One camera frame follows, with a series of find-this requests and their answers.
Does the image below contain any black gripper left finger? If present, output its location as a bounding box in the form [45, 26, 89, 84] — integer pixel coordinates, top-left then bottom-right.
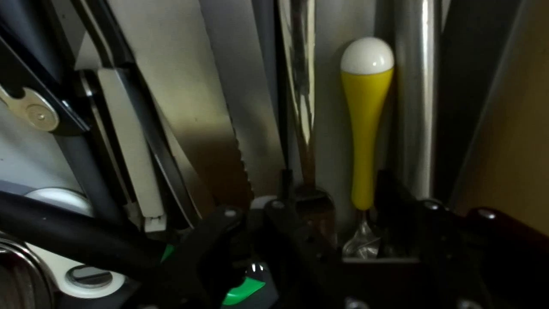
[135, 168, 345, 309]

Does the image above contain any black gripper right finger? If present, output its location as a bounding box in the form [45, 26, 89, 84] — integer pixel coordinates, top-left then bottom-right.
[376, 170, 549, 309]

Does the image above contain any yellow-handled spoon with white tip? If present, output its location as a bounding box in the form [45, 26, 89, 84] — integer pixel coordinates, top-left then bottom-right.
[340, 36, 396, 259]

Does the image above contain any grey cutlery tray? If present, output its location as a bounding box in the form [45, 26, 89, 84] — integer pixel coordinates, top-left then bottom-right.
[0, 0, 522, 259]

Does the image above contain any black tool with green end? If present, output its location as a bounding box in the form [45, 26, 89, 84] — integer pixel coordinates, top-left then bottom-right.
[0, 191, 177, 276]

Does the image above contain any white plastic gadget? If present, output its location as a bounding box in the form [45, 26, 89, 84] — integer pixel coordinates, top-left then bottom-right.
[22, 185, 129, 300]

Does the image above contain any round steel lid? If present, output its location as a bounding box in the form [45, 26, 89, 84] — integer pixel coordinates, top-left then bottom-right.
[0, 233, 57, 309]

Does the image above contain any black folding corkscrew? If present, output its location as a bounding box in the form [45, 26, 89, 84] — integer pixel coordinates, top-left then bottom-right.
[0, 22, 93, 139]

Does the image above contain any black-handled sharpening steel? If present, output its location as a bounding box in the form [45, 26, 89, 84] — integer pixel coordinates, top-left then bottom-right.
[393, 0, 443, 203]

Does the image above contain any black-handled serrated knife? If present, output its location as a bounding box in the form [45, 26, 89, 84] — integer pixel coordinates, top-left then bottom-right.
[196, 0, 288, 199]

